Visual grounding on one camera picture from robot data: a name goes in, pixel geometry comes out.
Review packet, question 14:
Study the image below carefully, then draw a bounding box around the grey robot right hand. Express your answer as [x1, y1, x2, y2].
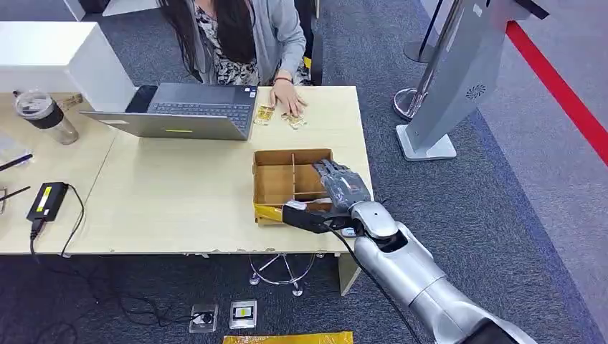
[310, 158, 373, 213]

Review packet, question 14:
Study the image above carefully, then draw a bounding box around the person's left hand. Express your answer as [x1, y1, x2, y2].
[268, 78, 309, 118]

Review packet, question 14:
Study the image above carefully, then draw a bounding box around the gold patterned card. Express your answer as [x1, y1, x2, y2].
[253, 105, 276, 127]
[280, 111, 308, 130]

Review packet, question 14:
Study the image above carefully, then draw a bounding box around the black chair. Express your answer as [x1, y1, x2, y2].
[293, 0, 326, 88]

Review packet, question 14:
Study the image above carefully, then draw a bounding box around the person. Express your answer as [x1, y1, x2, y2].
[158, 0, 310, 118]

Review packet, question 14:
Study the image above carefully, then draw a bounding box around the wooden divided card box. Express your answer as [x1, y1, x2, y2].
[252, 148, 335, 227]

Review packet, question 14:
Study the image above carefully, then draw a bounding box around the grey laptop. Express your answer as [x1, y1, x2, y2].
[78, 82, 260, 143]

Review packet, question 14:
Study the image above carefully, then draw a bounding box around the chrome stool base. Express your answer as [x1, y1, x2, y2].
[247, 252, 318, 299]

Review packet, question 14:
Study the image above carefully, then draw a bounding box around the black phone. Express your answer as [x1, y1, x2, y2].
[125, 84, 159, 115]

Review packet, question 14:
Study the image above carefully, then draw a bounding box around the grey kiosk stand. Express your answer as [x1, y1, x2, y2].
[395, 0, 551, 163]

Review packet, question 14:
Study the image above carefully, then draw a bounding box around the floor socket with yellow label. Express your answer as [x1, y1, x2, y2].
[228, 298, 258, 331]

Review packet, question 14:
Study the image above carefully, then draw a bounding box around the yellow sheet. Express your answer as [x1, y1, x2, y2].
[222, 330, 355, 344]

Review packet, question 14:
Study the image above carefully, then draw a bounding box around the floor socket with plug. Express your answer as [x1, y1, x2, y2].
[188, 302, 220, 335]

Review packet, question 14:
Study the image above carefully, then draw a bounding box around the red barrier belt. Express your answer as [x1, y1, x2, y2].
[504, 20, 608, 168]

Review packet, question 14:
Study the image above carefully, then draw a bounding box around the clear tumbler with black band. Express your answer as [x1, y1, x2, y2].
[12, 88, 80, 146]

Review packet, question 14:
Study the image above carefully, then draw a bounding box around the white cabinet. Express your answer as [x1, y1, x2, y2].
[0, 21, 138, 113]

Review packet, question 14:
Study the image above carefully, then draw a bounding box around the black power adapter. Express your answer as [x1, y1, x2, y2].
[25, 181, 70, 224]

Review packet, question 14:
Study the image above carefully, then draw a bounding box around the black pen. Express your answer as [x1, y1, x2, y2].
[0, 152, 34, 173]
[0, 185, 32, 204]

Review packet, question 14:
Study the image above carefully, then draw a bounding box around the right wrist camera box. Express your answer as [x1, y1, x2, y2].
[281, 199, 356, 235]

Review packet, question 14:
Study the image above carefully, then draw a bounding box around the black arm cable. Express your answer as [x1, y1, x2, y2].
[327, 226, 424, 344]

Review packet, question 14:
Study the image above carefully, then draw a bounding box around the chrome stanchion post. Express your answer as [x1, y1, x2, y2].
[392, 0, 467, 122]

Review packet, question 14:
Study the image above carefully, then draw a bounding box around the black stanchion post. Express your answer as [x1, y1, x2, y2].
[403, 0, 445, 64]

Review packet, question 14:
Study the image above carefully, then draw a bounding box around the thin black adapter cable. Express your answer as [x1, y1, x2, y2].
[59, 183, 87, 259]

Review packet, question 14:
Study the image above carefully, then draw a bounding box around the black power cord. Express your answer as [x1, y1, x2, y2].
[27, 218, 206, 330]

